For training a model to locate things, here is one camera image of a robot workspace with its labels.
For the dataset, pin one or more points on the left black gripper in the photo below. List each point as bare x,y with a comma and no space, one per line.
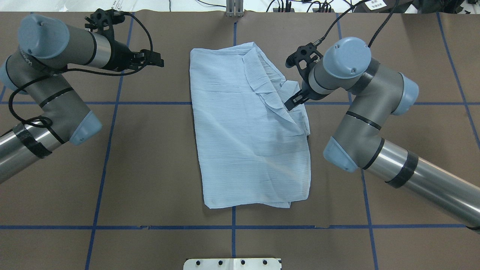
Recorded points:
120,54

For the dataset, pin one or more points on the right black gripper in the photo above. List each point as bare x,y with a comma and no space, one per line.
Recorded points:
304,92

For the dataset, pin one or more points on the light blue button shirt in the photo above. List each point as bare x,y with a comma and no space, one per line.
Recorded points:
251,149

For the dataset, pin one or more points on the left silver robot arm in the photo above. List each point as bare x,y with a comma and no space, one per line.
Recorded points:
48,110

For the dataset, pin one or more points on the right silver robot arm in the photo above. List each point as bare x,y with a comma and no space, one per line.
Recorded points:
378,93

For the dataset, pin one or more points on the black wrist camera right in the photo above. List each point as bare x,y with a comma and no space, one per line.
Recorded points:
304,59

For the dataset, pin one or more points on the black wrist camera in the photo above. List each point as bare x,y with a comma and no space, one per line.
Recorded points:
102,21
304,59

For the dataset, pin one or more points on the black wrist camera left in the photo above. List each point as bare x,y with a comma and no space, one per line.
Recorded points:
102,21

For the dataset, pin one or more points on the aluminium frame post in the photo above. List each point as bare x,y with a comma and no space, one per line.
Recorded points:
235,8

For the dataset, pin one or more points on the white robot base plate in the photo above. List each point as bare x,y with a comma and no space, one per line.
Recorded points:
233,264

